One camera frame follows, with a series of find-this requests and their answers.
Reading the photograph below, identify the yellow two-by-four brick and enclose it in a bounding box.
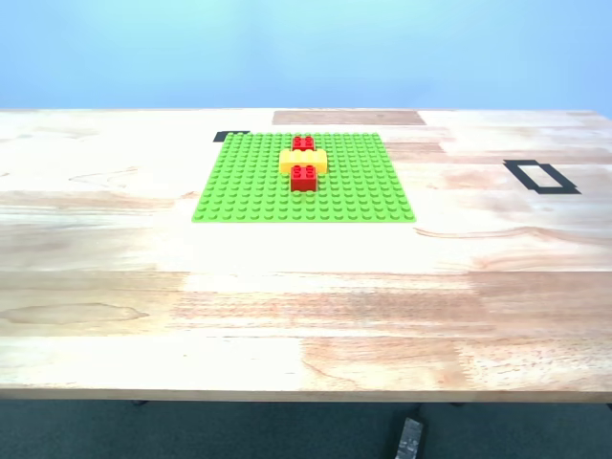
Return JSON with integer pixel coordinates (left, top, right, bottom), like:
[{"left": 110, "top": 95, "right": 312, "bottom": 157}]
[{"left": 278, "top": 148, "right": 329, "bottom": 175}]

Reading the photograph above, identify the green studded baseplate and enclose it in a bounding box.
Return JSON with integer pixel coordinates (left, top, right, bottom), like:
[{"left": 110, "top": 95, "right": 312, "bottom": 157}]
[{"left": 190, "top": 131, "right": 418, "bottom": 225}]

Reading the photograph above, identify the grey scuffed table leg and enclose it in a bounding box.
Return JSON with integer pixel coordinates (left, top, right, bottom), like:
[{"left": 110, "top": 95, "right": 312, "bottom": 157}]
[{"left": 395, "top": 416, "right": 426, "bottom": 459}]

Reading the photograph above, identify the black tape rectangle outline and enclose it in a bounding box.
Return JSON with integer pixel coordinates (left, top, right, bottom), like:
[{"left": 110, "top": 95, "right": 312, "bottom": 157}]
[{"left": 503, "top": 159, "right": 583, "bottom": 196}]

